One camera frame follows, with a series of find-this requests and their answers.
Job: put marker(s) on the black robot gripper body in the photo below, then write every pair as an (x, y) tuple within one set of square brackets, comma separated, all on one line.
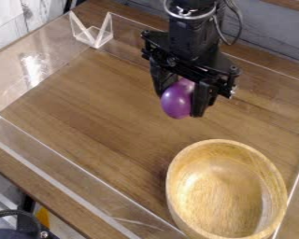
[(187, 49)]

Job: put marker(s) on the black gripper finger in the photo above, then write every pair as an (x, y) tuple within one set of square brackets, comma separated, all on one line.
[(163, 78), (203, 98)]

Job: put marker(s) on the purple toy eggplant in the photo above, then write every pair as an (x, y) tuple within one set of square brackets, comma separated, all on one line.
[(175, 100)]

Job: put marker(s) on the brown wooden bowl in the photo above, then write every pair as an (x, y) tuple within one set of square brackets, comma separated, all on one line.
[(224, 191)]

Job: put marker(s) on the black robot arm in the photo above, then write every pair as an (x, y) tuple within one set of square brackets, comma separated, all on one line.
[(195, 3)]

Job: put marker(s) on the clear acrylic corner bracket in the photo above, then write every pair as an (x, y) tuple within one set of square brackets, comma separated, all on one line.
[(93, 36)]

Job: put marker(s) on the clear acrylic tray wall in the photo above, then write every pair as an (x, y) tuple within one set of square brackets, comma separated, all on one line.
[(85, 142)]

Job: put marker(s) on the black clamp with cable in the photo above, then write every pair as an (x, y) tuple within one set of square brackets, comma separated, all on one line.
[(29, 228)]

